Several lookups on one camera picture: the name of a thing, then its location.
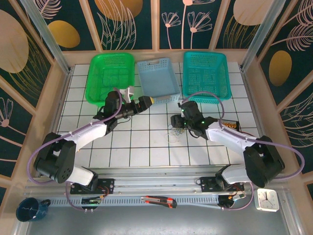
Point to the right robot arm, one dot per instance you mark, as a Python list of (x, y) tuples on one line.
[(230, 137)]

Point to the aluminium frame post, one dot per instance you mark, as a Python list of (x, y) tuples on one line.
[(49, 41)]

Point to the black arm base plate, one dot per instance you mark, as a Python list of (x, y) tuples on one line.
[(107, 186), (207, 184)]

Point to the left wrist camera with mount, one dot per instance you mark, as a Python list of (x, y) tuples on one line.
[(127, 93)]

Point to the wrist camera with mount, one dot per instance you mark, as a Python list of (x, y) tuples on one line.
[(181, 107), (127, 93)]

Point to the teal plastic basket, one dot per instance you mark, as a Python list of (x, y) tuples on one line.
[(207, 73)]

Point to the white square clock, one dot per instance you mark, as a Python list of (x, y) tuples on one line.
[(266, 199)]

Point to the green plastic basket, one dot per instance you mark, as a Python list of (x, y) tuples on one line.
[(97, 73)]

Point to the dark blue mug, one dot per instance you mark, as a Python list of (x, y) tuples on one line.
[(27, 210)]

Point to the black board with orange connectors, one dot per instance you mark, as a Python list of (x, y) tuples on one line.
[(231, 125)]

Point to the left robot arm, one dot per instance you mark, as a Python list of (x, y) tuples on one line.
[(85, 132)]

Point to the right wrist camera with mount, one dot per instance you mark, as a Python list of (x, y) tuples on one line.
[(181, 107)]

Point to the clear acrylic tube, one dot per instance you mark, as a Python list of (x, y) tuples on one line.
[(260, 36)]

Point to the red black utility knife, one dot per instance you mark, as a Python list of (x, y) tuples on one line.
[(159, 201)]

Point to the small green circuit board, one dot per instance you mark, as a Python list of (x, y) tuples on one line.
[(232, 197), (93, 201)]

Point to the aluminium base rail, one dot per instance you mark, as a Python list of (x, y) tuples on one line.
[(156, 182)]

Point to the light blue plastic basket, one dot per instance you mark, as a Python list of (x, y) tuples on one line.
[(156, 80)]

